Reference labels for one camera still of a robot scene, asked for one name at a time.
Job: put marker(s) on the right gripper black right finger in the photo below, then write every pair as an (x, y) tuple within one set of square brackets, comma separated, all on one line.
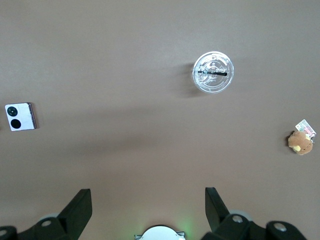
[(217, 212)]

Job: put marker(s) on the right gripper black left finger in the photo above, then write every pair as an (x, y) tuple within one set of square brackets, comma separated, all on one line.
[(75, 212)]

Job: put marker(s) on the black drinking straw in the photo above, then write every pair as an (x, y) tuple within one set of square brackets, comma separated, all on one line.
[(217, 73)]

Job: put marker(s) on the clear plastic cup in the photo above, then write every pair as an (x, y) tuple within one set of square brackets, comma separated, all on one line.
[(212, 85)]

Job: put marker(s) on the white folding phone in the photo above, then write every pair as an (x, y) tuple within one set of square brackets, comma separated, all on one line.
[(22, 116)]

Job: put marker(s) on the colourful paper tag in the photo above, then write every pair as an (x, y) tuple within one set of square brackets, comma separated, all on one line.
[(303, 125)]

